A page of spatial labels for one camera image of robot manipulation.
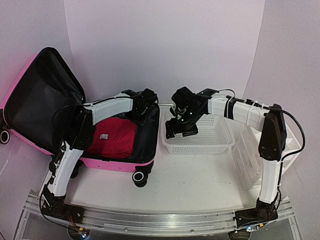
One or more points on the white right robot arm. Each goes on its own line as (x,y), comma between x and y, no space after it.
(262,146)

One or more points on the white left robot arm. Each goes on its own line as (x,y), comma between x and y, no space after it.
(77,137)

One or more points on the pink cartoon suitcase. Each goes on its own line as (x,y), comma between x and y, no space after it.
(47,108)

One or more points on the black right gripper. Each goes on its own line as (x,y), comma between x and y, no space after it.
(170,125)

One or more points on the white plastic mesh basket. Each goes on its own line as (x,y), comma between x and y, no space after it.
(214,136)

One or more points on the clear organizer drawer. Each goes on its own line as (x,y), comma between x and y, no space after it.
(247,159)

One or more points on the red garment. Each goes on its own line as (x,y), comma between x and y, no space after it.
(114,138)

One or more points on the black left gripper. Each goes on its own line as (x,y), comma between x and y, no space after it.
(143,122)

